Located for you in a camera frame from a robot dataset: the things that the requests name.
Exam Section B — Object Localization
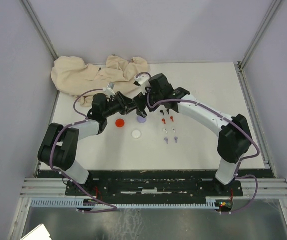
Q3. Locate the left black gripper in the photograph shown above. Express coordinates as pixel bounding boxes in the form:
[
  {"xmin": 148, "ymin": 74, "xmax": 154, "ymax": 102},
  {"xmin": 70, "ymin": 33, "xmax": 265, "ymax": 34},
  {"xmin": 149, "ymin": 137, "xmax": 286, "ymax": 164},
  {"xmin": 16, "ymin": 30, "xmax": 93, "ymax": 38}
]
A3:
[{"xmin": 103, "ymin": 91, "xmax": 137, "ymax": 118}]

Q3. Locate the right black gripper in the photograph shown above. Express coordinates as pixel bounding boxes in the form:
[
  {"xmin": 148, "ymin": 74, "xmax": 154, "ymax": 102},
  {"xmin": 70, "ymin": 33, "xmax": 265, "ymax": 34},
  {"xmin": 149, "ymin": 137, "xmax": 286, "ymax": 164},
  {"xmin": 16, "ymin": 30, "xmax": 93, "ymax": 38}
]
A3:
[{"xmin": 132, "ymin": 86, "xmax": 164, "ymax": 118}]

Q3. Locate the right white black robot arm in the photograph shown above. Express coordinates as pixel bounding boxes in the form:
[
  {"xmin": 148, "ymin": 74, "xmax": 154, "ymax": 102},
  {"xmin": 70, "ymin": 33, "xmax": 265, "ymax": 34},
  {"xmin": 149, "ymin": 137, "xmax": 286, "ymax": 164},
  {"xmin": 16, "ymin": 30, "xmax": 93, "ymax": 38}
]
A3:
[{"xmin": 133, "ymin": 72, "xmax": 254, "ymax": 196}]

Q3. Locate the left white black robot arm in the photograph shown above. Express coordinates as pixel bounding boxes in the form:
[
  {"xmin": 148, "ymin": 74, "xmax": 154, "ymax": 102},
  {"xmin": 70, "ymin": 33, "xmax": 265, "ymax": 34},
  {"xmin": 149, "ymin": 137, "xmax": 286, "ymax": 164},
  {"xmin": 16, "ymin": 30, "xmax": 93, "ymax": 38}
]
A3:
[{"xmin": 37, "ymin": 92, "xmax": 138, "ymax": 195}]

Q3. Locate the purple round charging case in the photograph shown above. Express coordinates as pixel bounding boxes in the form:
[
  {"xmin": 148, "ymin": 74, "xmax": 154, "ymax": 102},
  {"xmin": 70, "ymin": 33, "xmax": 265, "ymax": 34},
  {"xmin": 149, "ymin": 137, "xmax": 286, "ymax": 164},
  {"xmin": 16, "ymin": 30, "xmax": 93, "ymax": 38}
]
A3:
[{"xmin": 137, "ymin": 116, "xmax": 147, "ymax": 124}]

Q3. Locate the red round charging case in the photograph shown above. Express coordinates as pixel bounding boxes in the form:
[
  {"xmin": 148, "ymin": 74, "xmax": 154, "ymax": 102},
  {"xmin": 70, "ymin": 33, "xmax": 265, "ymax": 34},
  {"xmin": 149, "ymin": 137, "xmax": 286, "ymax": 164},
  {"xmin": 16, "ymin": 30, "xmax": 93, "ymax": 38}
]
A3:
[{"xmin": 115, "ymin": 118, "xmax": 125, "ymax": 128}]

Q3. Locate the white round charging case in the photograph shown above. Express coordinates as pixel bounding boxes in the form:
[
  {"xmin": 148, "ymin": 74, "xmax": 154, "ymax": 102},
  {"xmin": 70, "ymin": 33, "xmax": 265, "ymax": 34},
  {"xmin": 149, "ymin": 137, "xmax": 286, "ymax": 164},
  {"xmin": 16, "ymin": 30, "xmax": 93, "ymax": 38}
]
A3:
[{"xmin": 131, "ymin": 129, "xmax": 142, "ymax": 139}]

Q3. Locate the beige crumpled cloth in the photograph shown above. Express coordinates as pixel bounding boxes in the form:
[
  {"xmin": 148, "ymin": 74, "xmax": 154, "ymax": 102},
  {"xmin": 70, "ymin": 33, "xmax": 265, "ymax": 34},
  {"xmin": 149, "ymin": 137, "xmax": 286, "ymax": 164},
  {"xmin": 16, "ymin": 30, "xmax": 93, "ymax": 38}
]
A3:
[{"xmin": 50, "ymin": 55, "xmax": 150, "ymax": 98}]

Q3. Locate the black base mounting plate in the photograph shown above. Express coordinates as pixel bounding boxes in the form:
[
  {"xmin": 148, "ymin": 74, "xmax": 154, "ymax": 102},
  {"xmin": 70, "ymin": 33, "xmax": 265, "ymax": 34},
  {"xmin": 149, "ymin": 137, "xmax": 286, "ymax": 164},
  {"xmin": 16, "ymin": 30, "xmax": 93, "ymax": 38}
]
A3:
[{"xmin": 65, "ymin": 170, "xmax": 244, "ymax": 205}]

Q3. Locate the control box with leds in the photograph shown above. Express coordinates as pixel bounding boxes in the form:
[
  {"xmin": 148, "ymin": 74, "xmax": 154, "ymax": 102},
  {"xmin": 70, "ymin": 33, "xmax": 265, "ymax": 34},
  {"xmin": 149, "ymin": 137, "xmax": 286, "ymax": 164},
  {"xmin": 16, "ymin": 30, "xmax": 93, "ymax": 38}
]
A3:
[{"xmin": 218, "ymin": 200, "xmax": 234, "ymax": 212}]

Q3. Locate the white sheet corner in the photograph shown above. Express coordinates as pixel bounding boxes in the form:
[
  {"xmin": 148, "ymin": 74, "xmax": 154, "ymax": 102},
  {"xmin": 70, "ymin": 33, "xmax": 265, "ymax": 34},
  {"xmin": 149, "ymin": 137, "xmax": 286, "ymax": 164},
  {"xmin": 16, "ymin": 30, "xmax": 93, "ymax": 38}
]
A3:
[{"xmin": 21, "ymin": 224, "xmax": 52, "ymax": 240}]

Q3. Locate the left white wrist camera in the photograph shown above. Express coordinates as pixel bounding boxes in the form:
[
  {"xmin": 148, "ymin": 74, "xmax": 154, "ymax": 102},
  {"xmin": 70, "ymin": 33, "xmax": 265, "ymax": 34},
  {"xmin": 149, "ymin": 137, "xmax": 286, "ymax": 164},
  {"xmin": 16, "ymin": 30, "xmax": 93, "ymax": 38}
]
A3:
[{"xmin": 103, "ymin": 82, "xmax": 116, "ymax": 98}]

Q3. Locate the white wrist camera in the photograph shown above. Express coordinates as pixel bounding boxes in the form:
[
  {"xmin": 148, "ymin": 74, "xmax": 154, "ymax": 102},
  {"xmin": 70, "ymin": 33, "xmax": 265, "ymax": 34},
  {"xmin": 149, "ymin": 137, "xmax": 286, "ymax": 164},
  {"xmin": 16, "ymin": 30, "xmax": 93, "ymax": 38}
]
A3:
[
  {"xmin": 103, "ymin": 82, "xmax": 116, "ymax": 98},
  {"xmin": 134, "ymin": 73, "xmax": 151, "ymax": 89}
]

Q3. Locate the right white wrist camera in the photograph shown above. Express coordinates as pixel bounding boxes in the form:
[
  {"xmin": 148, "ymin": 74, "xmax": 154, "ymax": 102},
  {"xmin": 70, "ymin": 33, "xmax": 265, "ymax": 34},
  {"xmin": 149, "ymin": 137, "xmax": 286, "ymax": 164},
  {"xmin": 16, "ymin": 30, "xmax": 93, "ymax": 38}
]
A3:
[{"xmin": 134, "ymin": 73, "xmax": 151, "ymax": 89}]

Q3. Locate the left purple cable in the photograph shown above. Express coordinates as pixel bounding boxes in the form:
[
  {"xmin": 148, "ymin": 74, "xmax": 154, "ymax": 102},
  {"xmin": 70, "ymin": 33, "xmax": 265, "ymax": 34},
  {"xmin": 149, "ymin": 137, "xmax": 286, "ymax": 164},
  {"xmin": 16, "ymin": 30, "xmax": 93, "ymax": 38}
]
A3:
[{"xmin": 50, "ymin": 88, "xmax": 121, "ymax": 215}]

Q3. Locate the grey slotted cable duct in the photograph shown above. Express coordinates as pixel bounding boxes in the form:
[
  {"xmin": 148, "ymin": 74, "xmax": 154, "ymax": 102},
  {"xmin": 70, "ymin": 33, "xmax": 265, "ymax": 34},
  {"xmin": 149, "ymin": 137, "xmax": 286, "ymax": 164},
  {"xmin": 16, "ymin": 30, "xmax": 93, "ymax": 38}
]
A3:
[{"xmin": 30, "ymin": 197, "xmax": 222, "ymax": 209}]

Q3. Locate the left aluminium corner post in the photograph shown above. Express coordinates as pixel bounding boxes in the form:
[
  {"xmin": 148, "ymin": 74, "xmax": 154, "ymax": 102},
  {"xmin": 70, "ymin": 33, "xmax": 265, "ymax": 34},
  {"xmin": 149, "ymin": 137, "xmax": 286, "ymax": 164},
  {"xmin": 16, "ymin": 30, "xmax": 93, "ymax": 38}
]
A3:
[{"xmin": 19, "ymin": 0, "xmax": 59, "ymax": 61}]

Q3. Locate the aluminium corner post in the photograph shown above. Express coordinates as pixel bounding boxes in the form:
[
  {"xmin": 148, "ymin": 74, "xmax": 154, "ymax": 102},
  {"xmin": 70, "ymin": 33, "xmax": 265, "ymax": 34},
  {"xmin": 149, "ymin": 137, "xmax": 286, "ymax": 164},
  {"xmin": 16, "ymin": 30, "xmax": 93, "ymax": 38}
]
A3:
[
  {"xmin": 238, "ymin": 0, "xmax": 284, "ymax": 72},
  {"xmin": 19, "ymin": 0, "xmax": 59, "ymax": 61}
]

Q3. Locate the aluminium frame rail front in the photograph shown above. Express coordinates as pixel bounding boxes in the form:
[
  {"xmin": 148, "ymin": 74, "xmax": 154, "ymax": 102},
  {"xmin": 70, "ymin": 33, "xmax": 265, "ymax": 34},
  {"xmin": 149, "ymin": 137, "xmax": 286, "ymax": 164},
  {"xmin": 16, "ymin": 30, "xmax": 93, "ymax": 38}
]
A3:
[{"xmin": 20, "ymin": 178, "xmax": 287, "ymax": 199}]

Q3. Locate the right aluminium corner post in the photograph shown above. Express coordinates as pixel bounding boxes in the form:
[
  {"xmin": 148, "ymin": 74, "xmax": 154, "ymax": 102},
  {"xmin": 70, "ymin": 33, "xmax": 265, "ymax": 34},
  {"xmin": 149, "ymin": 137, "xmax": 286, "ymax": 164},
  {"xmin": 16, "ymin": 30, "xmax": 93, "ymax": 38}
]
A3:
[{"xmin": 238, "ymin": 0, "xmax": 284, "ymax": 72}]

